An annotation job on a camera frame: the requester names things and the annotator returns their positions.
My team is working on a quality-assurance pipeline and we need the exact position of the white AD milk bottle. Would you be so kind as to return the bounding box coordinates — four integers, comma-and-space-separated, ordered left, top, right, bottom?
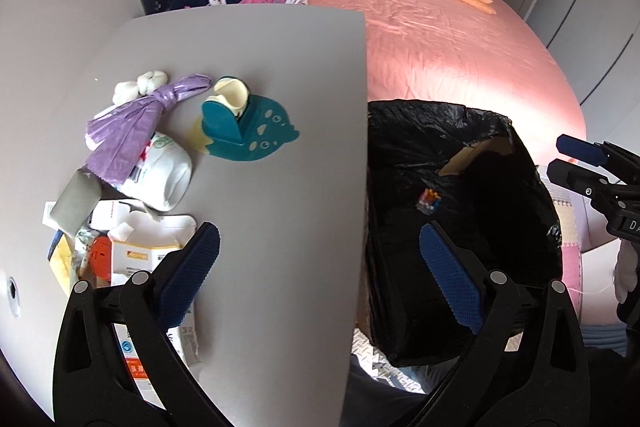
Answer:
85, 106, 192, 211

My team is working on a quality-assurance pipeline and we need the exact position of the teal fish-shaped holder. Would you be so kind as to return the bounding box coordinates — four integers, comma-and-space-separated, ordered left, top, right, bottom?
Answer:
188, 76, 299, 161

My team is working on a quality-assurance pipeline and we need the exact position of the black lined trash bin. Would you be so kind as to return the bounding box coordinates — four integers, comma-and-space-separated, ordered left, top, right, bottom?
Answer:
364, 100, 563, 367

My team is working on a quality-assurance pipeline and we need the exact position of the bed with pink sheet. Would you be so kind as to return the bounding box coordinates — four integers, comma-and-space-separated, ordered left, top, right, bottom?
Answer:
306, 0, 586, 170

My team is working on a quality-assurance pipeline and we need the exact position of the purple plastic bag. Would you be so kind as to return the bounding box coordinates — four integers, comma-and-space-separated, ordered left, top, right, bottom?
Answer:
85, 74, 213, 185

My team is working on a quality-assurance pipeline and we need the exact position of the white tissue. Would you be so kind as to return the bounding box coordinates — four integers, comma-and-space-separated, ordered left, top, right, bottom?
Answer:
112, 70, 168, 106

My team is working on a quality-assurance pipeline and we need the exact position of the colourful foam floor mat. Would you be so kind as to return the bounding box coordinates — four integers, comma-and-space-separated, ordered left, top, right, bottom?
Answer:
538, 167, 627, 355

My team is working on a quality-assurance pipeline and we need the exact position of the grey folded paper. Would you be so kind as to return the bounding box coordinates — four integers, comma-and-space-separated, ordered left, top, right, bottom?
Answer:
49, 168, 102, 237

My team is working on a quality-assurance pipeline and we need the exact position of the grey bedside cabinet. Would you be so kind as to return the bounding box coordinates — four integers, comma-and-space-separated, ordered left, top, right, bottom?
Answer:
1, 4, 367, 426

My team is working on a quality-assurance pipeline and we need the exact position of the white gloved right hand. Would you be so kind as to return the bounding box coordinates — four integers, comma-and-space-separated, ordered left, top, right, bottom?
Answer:
614, 239, 639, 303

